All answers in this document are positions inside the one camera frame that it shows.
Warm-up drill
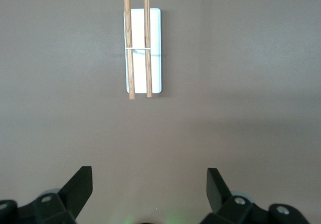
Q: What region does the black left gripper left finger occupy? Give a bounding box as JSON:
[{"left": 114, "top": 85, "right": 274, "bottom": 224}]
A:
[{"left": 0, "top": 166, "right": 93, "bottom": 224}]

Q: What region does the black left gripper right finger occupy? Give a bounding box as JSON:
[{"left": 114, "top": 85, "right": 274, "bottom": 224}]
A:
[{"left": 200, "top": 168, "right": 309, "bottom": 224}]

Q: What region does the white rack with wooden rods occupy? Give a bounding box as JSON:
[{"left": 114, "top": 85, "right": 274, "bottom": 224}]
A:
[{"left": 122, "top": 0, "right": 163, "bottom": 100}]

